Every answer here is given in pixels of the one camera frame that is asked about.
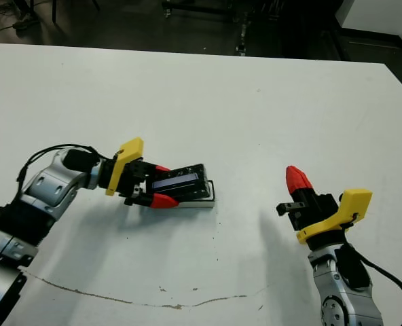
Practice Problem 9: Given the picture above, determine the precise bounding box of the brown shoe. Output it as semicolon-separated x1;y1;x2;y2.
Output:
12;13;41;30

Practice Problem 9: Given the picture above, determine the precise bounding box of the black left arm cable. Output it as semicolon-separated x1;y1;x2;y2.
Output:
16;143;117;186

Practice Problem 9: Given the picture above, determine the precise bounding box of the black box lid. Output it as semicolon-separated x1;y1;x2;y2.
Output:
145;164;209;201

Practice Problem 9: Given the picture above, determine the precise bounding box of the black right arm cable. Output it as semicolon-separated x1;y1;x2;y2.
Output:
338;222;402;326

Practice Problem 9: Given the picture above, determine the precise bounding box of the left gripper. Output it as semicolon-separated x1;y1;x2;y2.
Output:
96;137;180;209

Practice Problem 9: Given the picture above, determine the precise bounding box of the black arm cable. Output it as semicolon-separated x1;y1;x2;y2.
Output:
338;222;402;326
16;143;117;186

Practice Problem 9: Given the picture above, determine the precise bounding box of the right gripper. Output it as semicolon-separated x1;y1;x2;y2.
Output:
276;164;373;251

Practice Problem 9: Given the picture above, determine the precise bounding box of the white cabinet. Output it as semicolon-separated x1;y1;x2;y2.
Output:
336;0;402;43

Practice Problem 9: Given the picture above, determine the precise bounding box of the black gantry hoist stand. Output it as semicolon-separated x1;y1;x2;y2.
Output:
162;0;249;55

